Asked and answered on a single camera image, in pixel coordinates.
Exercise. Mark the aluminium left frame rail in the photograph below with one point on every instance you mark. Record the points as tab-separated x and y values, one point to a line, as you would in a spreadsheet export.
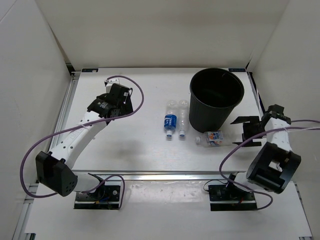
67	102

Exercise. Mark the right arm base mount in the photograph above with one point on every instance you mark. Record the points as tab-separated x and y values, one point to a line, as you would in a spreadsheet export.
226	196

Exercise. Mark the clear crushed plastic bottle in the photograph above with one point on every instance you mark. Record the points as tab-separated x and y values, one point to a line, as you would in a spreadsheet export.
183	118

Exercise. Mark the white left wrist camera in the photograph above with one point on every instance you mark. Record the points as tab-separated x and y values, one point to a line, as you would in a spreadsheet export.
109	82

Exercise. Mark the aluminium front table rail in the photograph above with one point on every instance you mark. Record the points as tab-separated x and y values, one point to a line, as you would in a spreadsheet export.
129	175

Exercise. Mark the orange blue label bottle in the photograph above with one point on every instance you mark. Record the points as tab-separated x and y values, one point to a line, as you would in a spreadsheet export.
215	139

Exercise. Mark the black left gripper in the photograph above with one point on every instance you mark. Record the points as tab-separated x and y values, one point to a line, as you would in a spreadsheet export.
127	108

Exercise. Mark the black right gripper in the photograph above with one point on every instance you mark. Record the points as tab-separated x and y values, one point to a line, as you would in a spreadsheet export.
246	125

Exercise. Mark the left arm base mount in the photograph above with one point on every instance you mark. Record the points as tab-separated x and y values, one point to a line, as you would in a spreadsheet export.
96	193

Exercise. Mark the black plastic waste bin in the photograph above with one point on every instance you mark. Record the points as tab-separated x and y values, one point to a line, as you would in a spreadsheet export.
214	93

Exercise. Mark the blue label plastic bottle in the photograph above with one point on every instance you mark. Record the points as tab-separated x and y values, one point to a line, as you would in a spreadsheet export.
170	118

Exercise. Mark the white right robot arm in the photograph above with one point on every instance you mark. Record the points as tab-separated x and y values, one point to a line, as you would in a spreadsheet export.
275	164

